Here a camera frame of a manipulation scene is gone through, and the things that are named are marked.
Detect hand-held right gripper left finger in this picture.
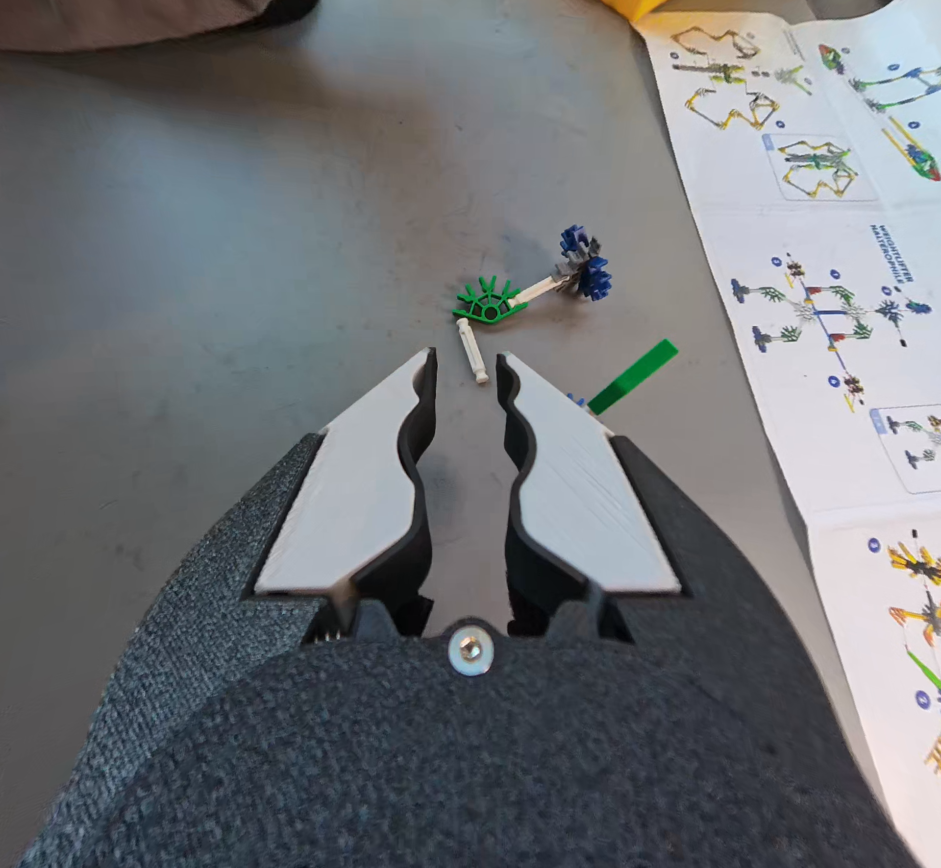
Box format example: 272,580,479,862
255,350,442,604

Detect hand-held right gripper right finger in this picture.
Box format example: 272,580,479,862
493,351,683,602

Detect white toy rod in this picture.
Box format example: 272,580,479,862
458,320,491,386
515,273,571,308

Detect grey desk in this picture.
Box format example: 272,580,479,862
0,0,941,868

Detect printed instruction sheet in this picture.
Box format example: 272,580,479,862
633,9,941,818

